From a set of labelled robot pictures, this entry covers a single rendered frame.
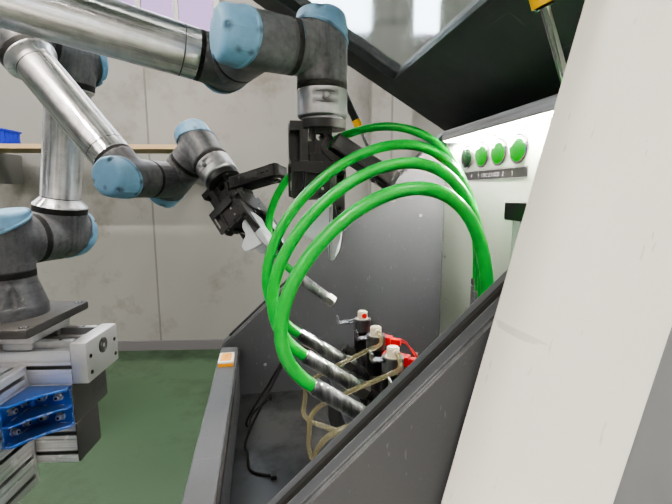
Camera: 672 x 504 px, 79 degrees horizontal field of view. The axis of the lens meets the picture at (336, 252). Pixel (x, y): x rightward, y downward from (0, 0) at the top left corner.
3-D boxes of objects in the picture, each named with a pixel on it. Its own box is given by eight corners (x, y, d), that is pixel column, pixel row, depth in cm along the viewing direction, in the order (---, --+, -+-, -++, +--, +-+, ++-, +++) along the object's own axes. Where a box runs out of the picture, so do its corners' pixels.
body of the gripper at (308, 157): (288, 201, 67) (287, 124, 65) (340, 201, 68) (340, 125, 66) (291, 202, 59) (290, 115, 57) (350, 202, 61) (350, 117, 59)
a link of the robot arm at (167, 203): (122, 184, 85) (152, 145, 82) (159, 185, 96) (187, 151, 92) (146, 212, 84) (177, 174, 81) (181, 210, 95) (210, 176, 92)
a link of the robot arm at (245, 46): (203, 77, 59) (274, 87, 65) (225, 55, 50) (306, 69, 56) (200, 19, 58) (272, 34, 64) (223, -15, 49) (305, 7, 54)
